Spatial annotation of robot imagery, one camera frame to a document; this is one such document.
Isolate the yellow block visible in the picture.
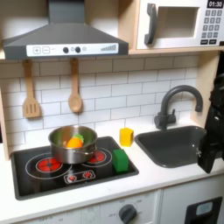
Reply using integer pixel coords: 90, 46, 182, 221
119, 127, 135, 147

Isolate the green block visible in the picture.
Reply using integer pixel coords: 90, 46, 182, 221
112, 148, 130, 173

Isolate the orange toy carrot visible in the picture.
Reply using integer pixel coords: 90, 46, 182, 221
66, 133, 85, 150

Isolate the dark grey sink basin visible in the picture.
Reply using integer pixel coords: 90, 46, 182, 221
134, 125, 217, 169

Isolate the dark grey tap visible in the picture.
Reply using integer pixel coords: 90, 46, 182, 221
153, 84, 204, 131

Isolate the grey oven knob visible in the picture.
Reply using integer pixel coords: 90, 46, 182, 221
118, 203, 138, 224

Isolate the light wooden shelf board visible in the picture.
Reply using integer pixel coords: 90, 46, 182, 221
128, 45, 224, 56

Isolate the white toy microwave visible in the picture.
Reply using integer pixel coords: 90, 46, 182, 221
136, 0, 224, 51

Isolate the steel pot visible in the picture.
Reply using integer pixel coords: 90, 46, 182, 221
47, 125, 99, 165

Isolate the wooden spoon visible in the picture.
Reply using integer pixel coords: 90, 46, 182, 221
67, 58, 84, 114

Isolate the black toy stove top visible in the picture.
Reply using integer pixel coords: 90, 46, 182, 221
10, 136, 140, 201

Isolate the wooden slotted spatula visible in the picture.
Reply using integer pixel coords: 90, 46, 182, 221
22, 59, 42, 119

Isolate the grey extractor hood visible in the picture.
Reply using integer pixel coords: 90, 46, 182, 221
2, 0, 130, 60

